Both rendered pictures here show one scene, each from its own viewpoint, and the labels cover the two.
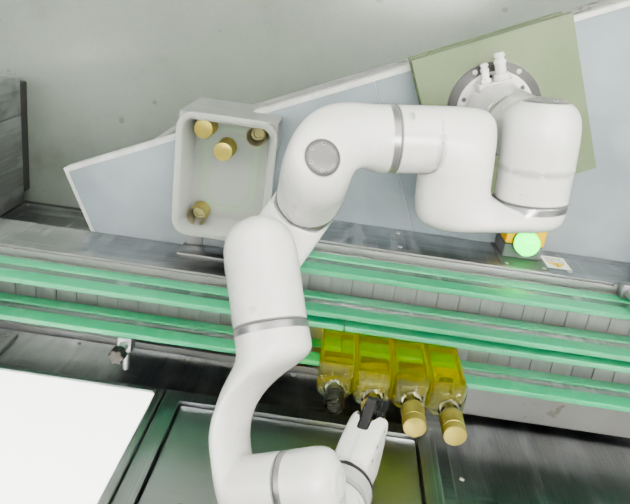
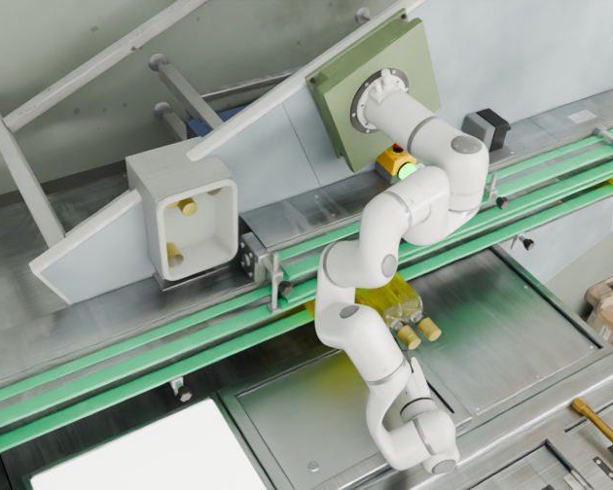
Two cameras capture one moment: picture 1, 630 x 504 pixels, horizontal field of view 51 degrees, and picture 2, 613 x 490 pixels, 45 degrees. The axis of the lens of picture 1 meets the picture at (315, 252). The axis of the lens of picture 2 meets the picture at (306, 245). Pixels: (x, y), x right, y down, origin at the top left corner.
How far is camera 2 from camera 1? 0.97 m
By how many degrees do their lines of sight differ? 36
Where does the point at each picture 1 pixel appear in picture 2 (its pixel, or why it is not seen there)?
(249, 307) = (381, 369)
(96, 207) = (71, 286)
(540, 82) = (406, 72)
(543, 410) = not seen: hidden behind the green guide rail
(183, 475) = (291, 444)
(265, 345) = (399, 384)
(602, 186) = not seen: hidden behind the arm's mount
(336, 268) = (314, 261)
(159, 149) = (119, 221)
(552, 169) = (480, 188)
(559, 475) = (456, 301)
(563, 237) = not seen: hidden behind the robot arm
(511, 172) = (454, 194)
